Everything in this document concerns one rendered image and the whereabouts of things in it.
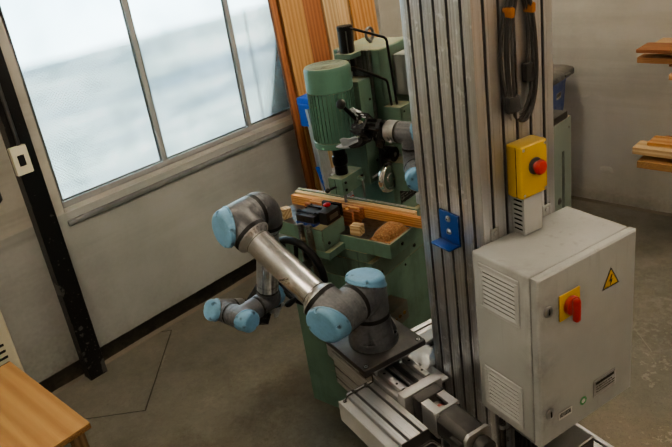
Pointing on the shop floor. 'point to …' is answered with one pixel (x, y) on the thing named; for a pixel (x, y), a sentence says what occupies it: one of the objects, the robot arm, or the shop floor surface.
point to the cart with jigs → (35, 414)
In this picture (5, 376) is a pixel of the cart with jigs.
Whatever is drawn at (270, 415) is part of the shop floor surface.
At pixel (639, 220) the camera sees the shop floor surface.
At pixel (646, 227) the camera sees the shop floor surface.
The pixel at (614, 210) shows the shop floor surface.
